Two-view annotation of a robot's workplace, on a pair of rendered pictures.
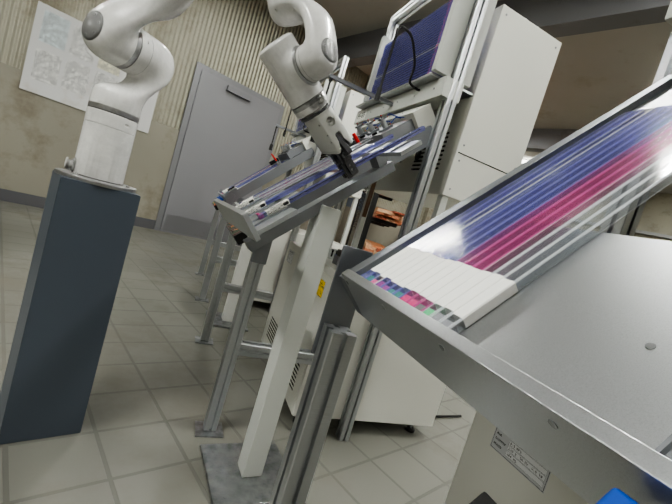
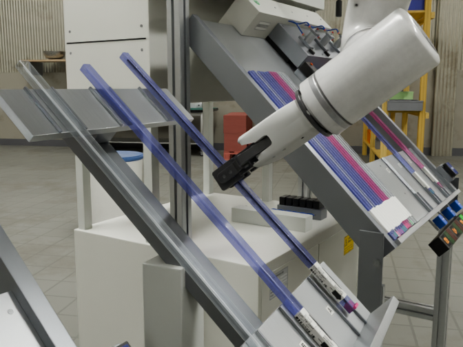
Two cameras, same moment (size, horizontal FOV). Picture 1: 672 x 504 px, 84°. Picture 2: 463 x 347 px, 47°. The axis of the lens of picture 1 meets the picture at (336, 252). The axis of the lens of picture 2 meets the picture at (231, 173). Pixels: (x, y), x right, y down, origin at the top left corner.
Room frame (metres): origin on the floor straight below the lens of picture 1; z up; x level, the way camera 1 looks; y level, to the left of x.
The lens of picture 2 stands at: (1.38, 0.66, 1.05)
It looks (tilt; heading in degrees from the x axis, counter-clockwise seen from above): 9 degrees down; 235
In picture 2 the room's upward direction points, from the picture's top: straight up
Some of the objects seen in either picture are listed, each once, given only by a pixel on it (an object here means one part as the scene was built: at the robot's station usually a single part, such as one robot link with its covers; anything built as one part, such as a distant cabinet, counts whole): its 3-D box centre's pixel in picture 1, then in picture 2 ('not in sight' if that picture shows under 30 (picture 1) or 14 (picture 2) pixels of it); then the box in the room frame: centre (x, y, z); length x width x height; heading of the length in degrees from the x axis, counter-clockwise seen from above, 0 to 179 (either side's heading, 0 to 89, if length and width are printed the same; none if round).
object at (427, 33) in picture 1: (416, 63); not in sight; (1.66, -0.09, 1.52); 0.51 x 0.13 x 0.27; 23
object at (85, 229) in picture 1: (67, 304); not in sight; (1.01, 0.67, 0.35); 0.18 x 0.18 x 0.70; 44
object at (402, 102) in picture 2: not in sight; (392, 86); (-4.41, -4.00, 1.05); 2.40 x 0.62 x 2.10; 44
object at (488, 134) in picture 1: (443, 238); not in sight; (1.90, -0.50, 0.86); 0.70 x 0.67 x 1.72; 23
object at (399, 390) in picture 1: (352, 330); not in sight; (1.77, -0.18, 0.31); 0.70 x 0.65 x 0.62; 23
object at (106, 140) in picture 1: (105, 149); not in sight; (1.01, 0.67, 0.79); 0.19 x 0.19 x 0.18
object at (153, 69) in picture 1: (134, 76); not in sight; (1.04, 0.66, 1.00); 0.19 x 0.12 x 0.24; 160
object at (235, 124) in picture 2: not in sight; (250, 135); (-3.50, -5.88, 0.32); 1.10 x 0.78 x 0.65; 44
